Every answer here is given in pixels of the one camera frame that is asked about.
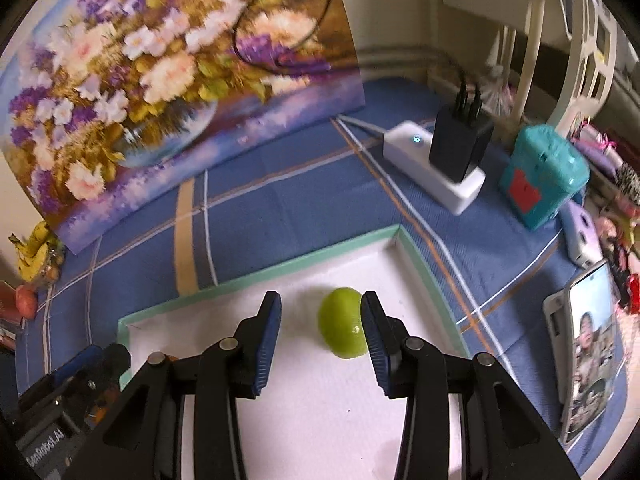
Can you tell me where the black cable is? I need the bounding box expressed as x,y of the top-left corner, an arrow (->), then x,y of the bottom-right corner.
233,0 -> 338,74

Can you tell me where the purple white gadget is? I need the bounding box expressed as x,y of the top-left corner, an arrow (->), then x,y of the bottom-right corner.
559,200 -> 603,269

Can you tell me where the banana bunch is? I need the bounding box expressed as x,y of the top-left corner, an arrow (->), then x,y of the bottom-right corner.
9,221 -> 65,286

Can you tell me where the blue plaid tablecloth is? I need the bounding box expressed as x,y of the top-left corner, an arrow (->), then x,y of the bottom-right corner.
14,77 -> 629,476

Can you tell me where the teal plastic toy box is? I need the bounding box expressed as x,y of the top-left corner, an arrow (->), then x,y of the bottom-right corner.
499,124 -> 590,231

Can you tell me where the green lime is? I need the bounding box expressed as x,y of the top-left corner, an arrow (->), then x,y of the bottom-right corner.
318,287 -> 368,359

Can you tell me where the flower painting canvas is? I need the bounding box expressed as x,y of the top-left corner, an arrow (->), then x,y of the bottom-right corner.
1,0 -> 364,252

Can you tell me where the black charger adapter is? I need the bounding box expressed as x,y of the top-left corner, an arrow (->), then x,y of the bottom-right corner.
428,105 -> 495,183

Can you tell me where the white power strip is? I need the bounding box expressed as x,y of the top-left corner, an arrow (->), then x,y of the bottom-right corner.
383,122 -> 486,216

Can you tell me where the red apple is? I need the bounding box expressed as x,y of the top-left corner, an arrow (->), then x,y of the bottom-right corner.
15,285 -> 38,321

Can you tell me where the white chair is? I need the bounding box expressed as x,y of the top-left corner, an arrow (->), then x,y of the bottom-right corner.
442,0 -> 617,136

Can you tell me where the white tray with green rim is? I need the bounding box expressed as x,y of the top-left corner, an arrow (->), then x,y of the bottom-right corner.
117,226 -> 469,479

